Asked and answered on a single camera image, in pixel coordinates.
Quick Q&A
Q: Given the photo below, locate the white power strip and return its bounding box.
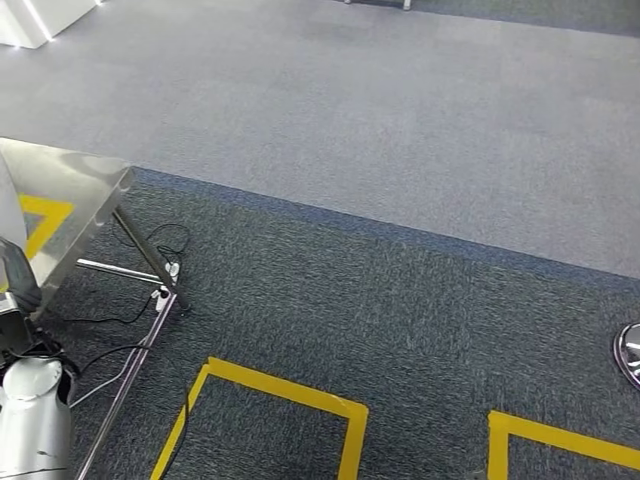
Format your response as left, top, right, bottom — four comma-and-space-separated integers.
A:
151, 261, 182, 314

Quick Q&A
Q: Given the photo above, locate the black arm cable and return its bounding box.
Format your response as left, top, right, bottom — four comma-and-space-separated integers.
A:
159, 390, 192, 480

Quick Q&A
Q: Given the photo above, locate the thin white floor cable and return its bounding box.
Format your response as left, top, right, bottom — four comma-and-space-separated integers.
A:
69, 343, 152, 411

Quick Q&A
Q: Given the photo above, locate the black floor cable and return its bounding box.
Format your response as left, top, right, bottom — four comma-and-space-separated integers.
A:
50, 221, 192, 327

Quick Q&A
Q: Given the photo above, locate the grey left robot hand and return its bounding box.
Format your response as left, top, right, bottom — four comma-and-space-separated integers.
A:
0, 237, 44, 316

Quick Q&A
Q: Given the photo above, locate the white curved plastic part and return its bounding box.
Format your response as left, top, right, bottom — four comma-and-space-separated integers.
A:
0, 152, 29, 254

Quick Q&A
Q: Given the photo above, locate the white lit pillar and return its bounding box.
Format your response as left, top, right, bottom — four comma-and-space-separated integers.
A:
0, 0, 100, 50

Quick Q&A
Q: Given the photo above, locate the yellow floor tape square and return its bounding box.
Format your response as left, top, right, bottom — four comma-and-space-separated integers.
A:
487, 410, 640, 480
149, 356, 370, 480

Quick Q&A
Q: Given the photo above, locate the chrome stanchion post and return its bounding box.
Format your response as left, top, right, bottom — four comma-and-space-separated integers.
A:
613, 322, 640, 392

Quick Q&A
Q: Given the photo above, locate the stainless steel workbench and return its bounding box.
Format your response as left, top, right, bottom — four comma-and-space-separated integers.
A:
0, 137, 192, 480

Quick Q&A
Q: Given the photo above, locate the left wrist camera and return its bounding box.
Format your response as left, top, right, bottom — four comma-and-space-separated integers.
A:
0, 291, 33, 359

